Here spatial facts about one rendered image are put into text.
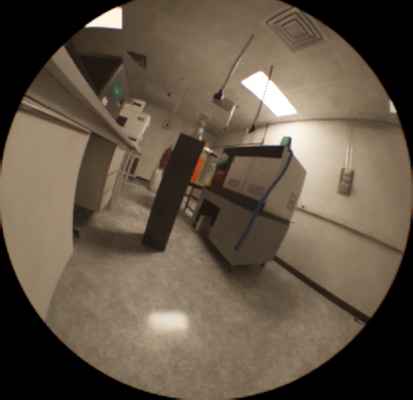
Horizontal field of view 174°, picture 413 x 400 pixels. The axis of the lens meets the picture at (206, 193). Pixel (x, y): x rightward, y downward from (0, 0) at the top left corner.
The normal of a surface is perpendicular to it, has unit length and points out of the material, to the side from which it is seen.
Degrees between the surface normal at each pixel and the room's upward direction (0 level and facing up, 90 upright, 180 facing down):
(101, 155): 90
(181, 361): 0
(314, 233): 90
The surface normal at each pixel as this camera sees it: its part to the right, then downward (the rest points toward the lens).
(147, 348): 0.37, -0.92
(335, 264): -0.83, -0.29
